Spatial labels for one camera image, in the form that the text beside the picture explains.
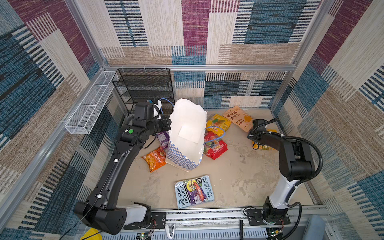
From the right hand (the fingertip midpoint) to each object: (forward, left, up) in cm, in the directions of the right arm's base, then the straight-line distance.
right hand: (255, 137), depth 100 cm
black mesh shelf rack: (+33, +77, +20) cm, 86 cm away
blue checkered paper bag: (-4, +45, +4) cm, 46 cm away
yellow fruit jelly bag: (+10, +23, +2) cm, 26 cm away
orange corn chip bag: (-13, +64, 0) cm, 65 cm away
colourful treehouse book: (-33, +41, 0) cm, 53 cm away
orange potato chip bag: (+17, +7, 0) cm, 18 cm away
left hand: (-9, +50, +31) cm, 60 cm away
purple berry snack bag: (-17, +54, +28) cm, 63 cm away
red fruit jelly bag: (-7, +28, +3) cm, 29 cm away
